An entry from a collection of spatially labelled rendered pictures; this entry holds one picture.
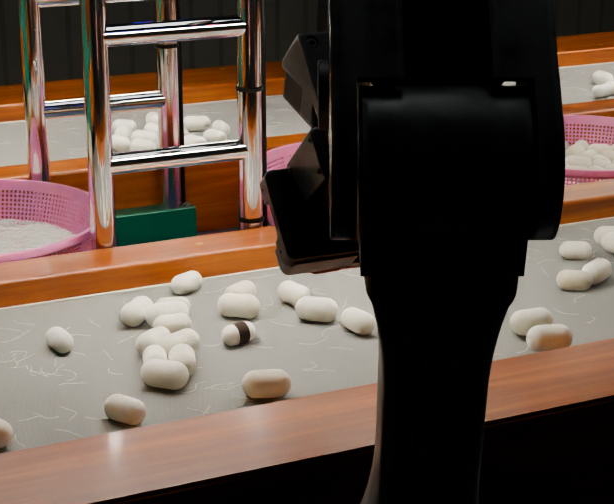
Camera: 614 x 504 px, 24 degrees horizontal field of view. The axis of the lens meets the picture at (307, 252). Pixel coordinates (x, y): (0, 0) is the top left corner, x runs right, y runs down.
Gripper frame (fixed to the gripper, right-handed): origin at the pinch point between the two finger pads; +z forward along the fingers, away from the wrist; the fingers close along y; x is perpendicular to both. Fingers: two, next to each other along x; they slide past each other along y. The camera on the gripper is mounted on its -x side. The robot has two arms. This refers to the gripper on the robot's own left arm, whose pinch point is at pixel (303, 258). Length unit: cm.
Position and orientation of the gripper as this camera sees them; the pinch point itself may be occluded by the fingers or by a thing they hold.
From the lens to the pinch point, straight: 105.5
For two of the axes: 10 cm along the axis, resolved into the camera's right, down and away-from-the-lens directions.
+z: -3.1, 3.9, 8.6
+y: -9.1, 1.3, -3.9
